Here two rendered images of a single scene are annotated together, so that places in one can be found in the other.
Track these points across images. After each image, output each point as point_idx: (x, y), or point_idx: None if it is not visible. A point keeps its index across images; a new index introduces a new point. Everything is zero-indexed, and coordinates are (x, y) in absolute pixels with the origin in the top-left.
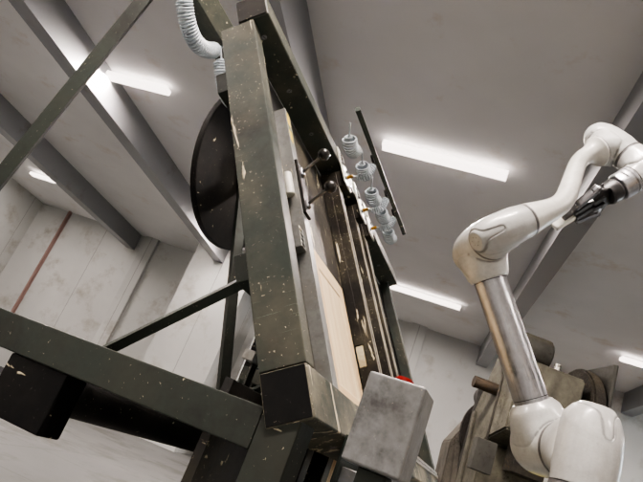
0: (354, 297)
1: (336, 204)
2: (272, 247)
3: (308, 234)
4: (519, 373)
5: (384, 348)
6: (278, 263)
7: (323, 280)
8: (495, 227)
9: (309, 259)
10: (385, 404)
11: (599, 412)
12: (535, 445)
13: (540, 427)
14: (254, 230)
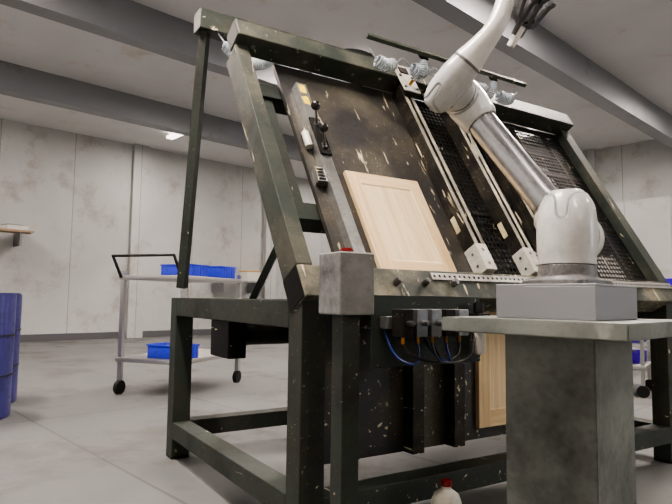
0: (438, 181)
1: (407, 111)
2: (272, 199)
3: (329, 167)
4: (522, 189)
5: (499, 205)
6: (276, 208)
7: (372, 189)
8: (433, 88)
9: (330, 186)
10: (327, 271)
11: (554, 197)
12: None
13: None
14: (264, 193)
